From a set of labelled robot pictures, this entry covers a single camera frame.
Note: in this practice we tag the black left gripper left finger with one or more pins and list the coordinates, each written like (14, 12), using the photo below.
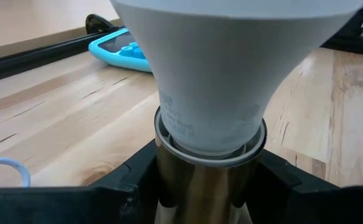
(75, 205)

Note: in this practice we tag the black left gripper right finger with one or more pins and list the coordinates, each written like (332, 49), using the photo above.
(309, 205)

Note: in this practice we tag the brass lamp socket base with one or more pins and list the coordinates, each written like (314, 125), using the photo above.
(206, 189)

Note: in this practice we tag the white lightbulb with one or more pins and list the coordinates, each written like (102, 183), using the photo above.
(218, 68)

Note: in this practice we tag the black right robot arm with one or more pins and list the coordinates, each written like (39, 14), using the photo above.
(349, 34)

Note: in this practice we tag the blue calculator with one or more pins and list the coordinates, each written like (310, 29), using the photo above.
(119, 49)

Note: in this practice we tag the black aluminium table frame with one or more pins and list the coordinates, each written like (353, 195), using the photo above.
(28, 57)

